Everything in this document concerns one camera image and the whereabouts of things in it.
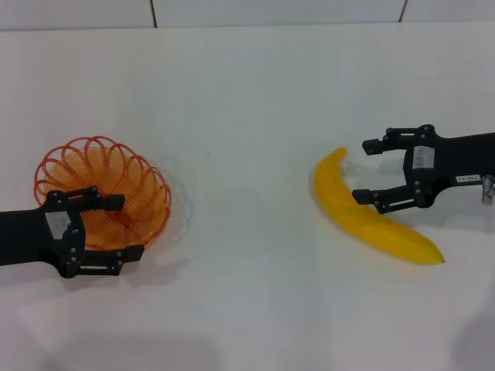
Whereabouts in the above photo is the yellow banana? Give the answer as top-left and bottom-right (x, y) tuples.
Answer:
(311, 146), (446, 267)

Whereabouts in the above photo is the silver plug with cable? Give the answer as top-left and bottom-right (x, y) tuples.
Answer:
(480, 174), (495, 205)

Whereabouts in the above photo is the orange wire basket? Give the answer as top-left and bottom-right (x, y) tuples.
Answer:
(33, 135), (172, 251)

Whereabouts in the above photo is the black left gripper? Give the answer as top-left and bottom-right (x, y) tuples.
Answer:
(0, 186), (145, 279)

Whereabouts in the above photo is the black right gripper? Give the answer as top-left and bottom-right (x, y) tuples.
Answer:
(351, 124), (495, 215)

